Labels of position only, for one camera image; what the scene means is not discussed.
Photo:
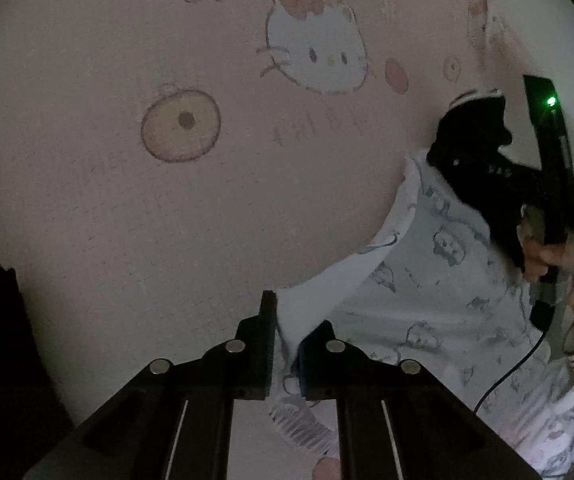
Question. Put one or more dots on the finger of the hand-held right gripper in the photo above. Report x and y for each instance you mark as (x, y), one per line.
(472, 130)
(492, 195)

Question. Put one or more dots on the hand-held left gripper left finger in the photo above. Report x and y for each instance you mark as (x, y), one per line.
(266, 355)

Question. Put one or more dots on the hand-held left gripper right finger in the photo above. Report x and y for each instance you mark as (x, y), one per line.
(307, 370)

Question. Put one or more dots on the pale small-print pajama garment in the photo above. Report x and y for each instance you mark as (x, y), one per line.
(427, 300)

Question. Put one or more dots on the pink cat-print blanket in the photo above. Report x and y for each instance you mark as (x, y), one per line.
(117, 210)

